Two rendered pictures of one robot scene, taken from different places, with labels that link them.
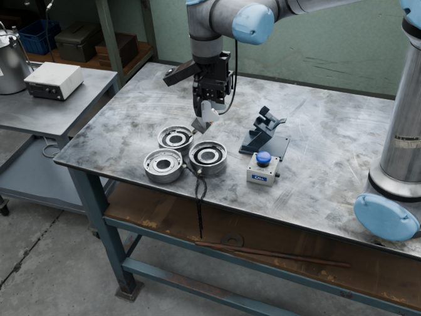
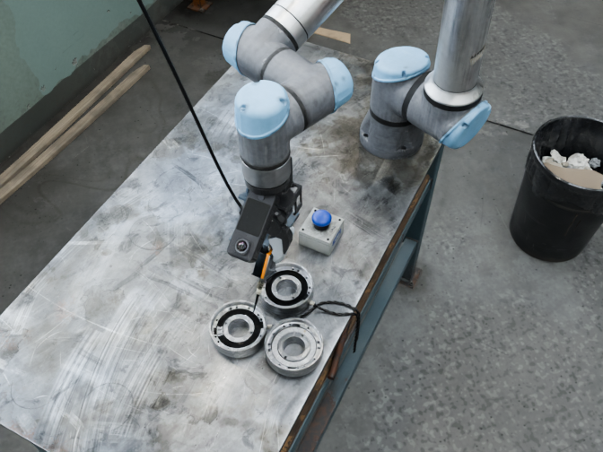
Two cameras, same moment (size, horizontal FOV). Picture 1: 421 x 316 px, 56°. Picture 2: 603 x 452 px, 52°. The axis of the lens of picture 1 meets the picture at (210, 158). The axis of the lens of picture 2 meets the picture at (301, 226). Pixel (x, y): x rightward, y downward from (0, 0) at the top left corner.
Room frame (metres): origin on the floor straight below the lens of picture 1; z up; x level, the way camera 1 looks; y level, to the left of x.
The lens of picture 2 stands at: (0.73, 0.64, 1.83)
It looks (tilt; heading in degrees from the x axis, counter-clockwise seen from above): 52 degrees down; 274
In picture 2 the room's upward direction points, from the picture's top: 1 degrees counter-clockwise
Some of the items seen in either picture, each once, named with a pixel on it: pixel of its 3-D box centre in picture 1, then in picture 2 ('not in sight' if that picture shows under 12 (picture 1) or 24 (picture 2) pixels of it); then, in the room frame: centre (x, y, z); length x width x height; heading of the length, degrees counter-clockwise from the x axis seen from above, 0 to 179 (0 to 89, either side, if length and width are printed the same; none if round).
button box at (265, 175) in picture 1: (264, 169); (322, 229); (0.74, -0.14, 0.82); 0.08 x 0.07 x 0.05; 66
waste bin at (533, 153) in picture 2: not in sight; (564, 195); (-0.08, -0.81, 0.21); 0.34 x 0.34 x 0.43
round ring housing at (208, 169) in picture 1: (208, 158); (286, 290); (0.81, 0.01, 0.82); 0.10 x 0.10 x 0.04
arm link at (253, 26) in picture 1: (247, 17); (306, 88); (0.77, -0.09, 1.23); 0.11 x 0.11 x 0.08; 46
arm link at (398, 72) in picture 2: not in sight; (401, 82); (0.58, -0.44, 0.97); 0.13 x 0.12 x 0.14; 136
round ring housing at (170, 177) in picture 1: (163, 166); (293, 348); (0.79, 0.13, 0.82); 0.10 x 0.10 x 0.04
